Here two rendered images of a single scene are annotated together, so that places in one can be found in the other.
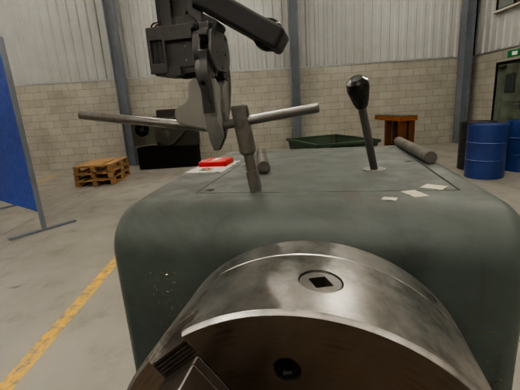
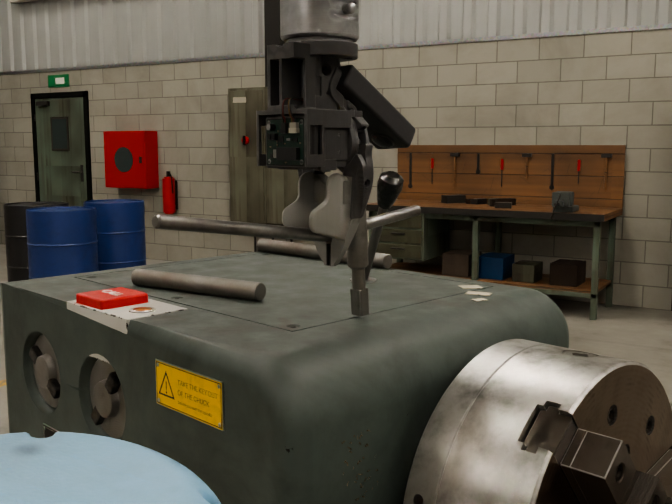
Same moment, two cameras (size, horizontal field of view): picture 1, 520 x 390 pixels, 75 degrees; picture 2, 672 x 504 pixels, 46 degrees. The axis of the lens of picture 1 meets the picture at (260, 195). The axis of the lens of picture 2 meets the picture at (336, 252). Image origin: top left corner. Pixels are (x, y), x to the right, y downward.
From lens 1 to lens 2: 0.71 m
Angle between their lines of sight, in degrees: 57
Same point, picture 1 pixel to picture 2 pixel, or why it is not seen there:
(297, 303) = (608, 362)
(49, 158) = not seen: outside the picture
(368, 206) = (480, 308)
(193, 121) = (330, 228)
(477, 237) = (548, 318)
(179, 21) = (318, 101)
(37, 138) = not seen: outside the picture
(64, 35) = not seen: outside the picture
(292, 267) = (550, 353)
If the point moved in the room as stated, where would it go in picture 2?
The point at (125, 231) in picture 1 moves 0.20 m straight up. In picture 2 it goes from (307, 392) to (306, 154)
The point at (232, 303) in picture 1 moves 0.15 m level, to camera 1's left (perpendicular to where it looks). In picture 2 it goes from (575, 379) to (519, 432)
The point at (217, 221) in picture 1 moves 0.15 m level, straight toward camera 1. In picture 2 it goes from (391, 351) to (551, 369)
